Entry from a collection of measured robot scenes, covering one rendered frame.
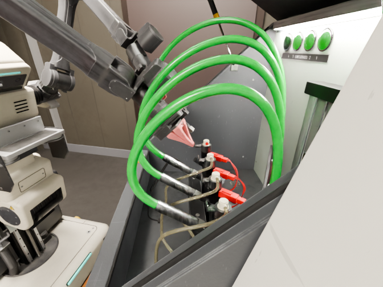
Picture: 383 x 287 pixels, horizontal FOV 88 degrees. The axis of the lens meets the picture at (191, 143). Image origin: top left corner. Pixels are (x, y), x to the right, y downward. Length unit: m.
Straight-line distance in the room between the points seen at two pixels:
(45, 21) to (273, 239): 0.51
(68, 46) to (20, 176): 0.70
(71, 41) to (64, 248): 1.26
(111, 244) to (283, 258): 0.42
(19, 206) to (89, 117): 2.01
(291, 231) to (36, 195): 1.03
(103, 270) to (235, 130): 0.68
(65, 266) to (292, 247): 1.35
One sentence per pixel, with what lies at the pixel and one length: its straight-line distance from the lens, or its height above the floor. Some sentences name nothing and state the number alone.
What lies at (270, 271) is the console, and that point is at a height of 1.18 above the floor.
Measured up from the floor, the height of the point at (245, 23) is 1.42.
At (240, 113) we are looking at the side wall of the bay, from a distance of 0.88.
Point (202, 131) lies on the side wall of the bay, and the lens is 0.87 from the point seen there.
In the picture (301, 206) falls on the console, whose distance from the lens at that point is 0.19.
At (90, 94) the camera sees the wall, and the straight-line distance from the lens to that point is 2.81.
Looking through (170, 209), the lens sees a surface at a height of 1.12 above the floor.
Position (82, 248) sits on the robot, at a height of 0.28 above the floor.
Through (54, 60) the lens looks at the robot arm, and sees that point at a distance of 1.06.
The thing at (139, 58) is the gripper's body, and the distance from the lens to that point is 0.69.
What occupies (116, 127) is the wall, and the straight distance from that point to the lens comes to 2.76.
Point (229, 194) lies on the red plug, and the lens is 0.41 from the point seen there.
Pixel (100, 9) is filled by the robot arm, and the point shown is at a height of 1.48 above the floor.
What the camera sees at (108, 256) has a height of 0.95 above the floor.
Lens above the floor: 1.36
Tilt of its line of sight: 26 degrees down
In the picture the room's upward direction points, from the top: straight up
